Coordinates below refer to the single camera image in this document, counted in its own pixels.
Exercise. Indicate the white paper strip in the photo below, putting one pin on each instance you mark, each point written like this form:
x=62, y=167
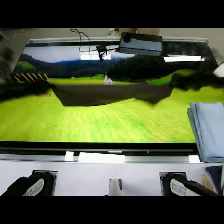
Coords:
x=101, y=157
x=69, y=156

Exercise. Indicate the dark blue garment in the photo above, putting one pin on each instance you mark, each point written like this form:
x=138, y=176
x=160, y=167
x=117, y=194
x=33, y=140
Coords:
x=216, y=176

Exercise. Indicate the dark grey garment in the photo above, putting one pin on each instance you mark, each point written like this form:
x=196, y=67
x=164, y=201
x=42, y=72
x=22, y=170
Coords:
x=106, y=95

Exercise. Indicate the light blue folded garment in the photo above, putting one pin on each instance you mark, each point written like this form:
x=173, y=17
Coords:
x=210, y=130

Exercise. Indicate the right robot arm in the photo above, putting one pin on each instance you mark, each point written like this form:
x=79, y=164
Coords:
x=180, y=186

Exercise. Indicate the silver frame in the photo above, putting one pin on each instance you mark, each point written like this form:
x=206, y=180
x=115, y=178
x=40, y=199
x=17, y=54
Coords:
x=115, y=187

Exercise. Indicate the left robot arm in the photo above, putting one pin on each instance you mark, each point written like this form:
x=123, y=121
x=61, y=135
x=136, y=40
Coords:
x=23, y=185

